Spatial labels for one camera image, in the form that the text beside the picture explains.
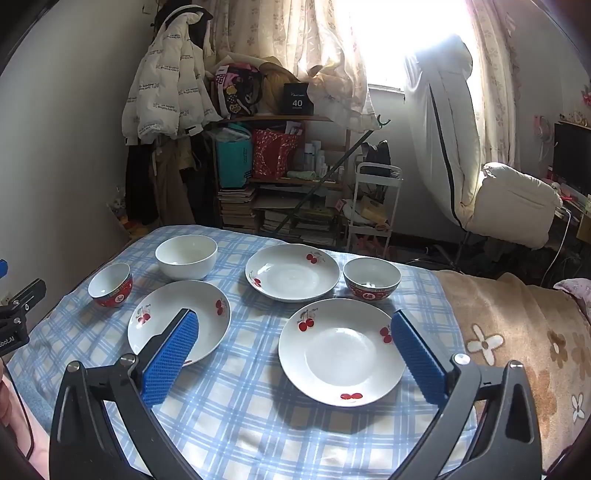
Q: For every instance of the black monitor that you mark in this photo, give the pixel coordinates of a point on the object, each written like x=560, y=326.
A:
x=572, y=157

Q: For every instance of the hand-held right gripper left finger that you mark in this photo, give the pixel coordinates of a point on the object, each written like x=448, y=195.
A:
x=173, y=360

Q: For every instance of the colourful printed bag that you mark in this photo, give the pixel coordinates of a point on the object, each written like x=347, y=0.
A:
x=238, y=90

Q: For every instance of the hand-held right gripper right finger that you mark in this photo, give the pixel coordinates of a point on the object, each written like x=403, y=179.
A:
x=418, y=360

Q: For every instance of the beige hanging trousers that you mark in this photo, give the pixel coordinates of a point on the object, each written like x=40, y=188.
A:
x=173, y=184

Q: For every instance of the white cherry print plate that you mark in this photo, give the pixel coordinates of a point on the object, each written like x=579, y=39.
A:
x=291, y=277
x=212, y=332
x=337, y=355

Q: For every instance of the group of white bottles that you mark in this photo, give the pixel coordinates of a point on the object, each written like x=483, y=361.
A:
x=316, y=157

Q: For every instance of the white trolley cart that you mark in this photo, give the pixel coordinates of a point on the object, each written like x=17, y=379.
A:
x=397, y=203

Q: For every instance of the teal shopping bag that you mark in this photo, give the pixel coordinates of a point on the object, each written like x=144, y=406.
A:
x=233, y=159

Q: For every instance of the brown floral blanket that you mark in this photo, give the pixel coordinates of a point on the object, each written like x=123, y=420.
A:
x=508, y=309

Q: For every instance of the green folded cloth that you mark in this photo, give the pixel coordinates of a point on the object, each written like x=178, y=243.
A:
x=301, y=174

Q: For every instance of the tan fabric bag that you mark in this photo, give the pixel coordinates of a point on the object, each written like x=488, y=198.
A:
x=277, y=83

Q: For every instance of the floral beige curtain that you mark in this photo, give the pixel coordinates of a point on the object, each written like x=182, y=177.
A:
x=498, y=92
x=295, y=37

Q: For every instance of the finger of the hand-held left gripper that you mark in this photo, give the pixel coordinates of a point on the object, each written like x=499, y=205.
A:
x=2, y=268
x=28, y=295

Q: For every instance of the black hooded garment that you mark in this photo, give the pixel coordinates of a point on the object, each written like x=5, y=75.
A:
x=201, y=32

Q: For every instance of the white puffer jacket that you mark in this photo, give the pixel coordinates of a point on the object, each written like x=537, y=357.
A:
x=161, y=83

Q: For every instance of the printed plastic bag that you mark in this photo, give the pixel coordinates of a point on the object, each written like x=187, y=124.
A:
x=122, y=217

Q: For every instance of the dark metal pole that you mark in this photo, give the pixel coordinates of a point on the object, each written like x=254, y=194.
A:
x=332, y=170

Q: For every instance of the large white bowl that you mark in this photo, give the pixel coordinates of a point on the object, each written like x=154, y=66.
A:
x=184, y=263

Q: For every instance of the black bag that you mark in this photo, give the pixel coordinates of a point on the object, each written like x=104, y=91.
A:
x=376, y=154

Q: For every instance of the dark hanging clothes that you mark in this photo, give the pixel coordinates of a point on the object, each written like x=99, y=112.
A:
x=138, y=184

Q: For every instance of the red gift bag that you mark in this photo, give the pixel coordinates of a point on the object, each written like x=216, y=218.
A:
x=272, y=154

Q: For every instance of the small red bowl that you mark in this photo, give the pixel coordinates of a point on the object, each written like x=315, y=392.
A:
x=111, y=282
x=369, y=276

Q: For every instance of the black box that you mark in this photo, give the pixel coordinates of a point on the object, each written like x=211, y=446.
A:
x=298, y=99

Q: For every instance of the stack of books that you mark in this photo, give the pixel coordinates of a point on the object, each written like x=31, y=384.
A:
x=238, y=207

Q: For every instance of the blue checked cloth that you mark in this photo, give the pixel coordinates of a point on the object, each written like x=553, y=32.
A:
x=249, y=415

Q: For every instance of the wooden shelf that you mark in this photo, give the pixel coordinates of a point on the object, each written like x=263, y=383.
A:
x=300, y=118

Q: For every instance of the yellow box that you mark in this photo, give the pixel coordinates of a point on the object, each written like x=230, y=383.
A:
x=373, y=206

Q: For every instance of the black office chair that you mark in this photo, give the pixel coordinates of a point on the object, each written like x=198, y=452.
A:
x=443, y=256

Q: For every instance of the pink headphones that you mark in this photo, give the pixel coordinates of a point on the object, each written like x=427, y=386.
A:
x=541, y=127

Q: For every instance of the pink clothing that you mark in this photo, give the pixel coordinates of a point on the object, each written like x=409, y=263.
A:
x=16, y=431

